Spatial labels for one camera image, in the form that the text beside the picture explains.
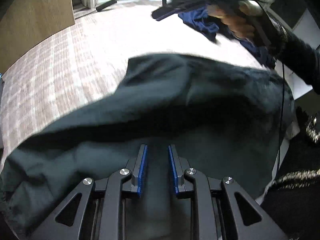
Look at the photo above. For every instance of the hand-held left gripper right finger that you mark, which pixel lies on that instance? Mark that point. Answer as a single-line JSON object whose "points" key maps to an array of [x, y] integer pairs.
{"points": [[173, 170]]}

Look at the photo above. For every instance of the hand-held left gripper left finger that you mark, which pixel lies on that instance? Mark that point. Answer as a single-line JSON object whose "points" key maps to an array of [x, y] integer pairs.
{"points": [[142, 170]]}

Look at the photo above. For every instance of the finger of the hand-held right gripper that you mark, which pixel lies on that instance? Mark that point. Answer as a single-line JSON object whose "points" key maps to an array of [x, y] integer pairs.
{"points": [[170, 11]]}

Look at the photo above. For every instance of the navy blue garment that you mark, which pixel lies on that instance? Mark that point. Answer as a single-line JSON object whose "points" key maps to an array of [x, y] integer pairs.
{"points": [[200, 20]]}

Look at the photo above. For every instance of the dark grey garment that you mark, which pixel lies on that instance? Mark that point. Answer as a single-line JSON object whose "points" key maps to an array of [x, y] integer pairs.
{"points": [[175, 100]]}

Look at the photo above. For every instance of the person's right forearm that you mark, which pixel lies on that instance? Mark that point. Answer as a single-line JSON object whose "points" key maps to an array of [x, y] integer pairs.
{"points": [[300, 55]]}

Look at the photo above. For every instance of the person's right hand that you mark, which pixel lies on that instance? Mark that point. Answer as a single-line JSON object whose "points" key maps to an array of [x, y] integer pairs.
{"points": [[237, 23]]}

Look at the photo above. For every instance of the black power adapter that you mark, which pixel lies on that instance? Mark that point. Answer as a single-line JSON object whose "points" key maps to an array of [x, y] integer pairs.
{"points": [[106, 5]]}

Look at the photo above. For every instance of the white sheet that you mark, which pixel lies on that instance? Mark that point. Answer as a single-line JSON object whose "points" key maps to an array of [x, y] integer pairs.
{"points": [[300, 85]]}

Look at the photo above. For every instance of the person's black knit sweater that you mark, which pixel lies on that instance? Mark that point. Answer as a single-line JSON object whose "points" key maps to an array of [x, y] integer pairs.
{"points": [[295, 205]]}

